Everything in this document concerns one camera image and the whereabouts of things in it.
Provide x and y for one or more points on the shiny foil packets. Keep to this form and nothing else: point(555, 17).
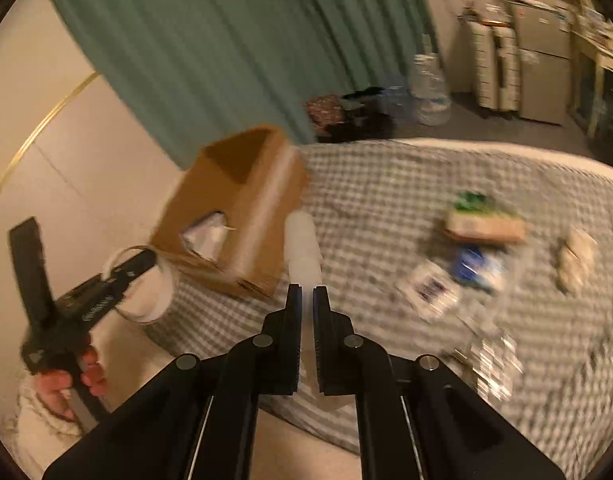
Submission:
point(491, 362)

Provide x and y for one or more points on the grey fridge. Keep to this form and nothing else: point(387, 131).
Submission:
point(543, 65)

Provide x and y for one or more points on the gold trim strip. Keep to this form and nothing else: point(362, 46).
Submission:
point(51, 111)

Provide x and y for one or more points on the blue and white packet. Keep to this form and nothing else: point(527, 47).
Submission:
point(479, 267)

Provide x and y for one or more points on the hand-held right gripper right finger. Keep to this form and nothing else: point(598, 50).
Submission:
point(320, 320)

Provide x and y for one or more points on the white ribbed suitcase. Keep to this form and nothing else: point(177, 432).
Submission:
point(486, 65)

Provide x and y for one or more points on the large clear water jug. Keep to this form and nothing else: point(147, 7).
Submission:
point(431, 90)

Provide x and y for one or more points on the green curtain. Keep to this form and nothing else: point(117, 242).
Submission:
point(211, 50)

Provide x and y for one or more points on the white plastic bottle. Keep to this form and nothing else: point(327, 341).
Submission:
point(301, 245)

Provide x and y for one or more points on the cream lumpy object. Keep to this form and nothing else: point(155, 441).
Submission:
point(576, 260)

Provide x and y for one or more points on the pack of small water bottles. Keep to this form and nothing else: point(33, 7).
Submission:
point(399, 100)

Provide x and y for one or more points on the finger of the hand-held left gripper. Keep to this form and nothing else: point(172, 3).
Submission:
point(129, 270)

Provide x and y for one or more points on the clear tape roll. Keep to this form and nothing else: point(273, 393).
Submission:
point(159, 300)

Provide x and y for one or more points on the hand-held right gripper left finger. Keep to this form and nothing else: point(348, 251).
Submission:
point(294, 320)

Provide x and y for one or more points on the white card packet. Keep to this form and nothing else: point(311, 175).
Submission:
point(429, 290)

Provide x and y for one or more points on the white dressing table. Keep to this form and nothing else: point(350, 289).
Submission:
point(596, 50)

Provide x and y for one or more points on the black bag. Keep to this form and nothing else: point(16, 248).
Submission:
point(361, 120)

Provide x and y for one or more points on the green packet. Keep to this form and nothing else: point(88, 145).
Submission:
point(471, 203)

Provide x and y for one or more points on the patterned brown box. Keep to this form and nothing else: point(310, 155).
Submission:
point(326, 110)

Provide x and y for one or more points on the person's left forearm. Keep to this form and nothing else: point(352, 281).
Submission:
point(41, 440)

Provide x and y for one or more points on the brown cardboard box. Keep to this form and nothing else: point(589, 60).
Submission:
point(259, 180)

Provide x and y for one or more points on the white crumpled paper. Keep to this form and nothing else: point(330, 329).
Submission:
point(206, 235)

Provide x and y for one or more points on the person's left hand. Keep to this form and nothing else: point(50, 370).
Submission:
point(59, 390)

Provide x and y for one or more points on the beige and red box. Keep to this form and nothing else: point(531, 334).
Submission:
point(486, 229)

